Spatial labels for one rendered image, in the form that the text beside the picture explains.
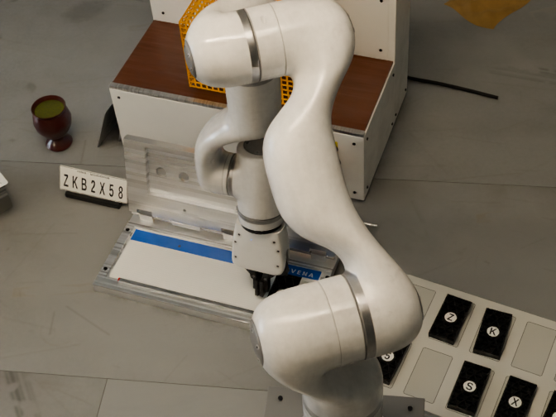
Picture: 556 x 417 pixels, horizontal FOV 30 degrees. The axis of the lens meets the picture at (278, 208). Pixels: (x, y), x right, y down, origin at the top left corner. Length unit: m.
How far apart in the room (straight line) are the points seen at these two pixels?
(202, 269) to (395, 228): 0.40
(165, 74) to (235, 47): 0.84
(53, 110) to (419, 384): 1.00
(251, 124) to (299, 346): 0.46
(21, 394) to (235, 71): 0.85
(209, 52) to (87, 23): 1.35
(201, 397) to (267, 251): 0.29
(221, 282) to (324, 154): 0.70
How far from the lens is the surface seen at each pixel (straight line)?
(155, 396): 1.92
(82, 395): 1.95
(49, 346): 2.03
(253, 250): 1.89
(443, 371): 1.90
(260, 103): 1.64
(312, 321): 1.35
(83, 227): 2.19
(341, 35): 1.39
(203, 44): 1.37
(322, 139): 1.37
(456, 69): 2.46
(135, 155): 2.06
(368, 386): 1.49
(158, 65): 2.22
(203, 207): 2.05
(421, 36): 2.55
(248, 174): 1.77
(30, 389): 1.98
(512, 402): 1.87
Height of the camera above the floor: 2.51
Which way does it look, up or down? 48 degrees down
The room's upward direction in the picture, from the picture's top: 6 degrees counter-clockwise
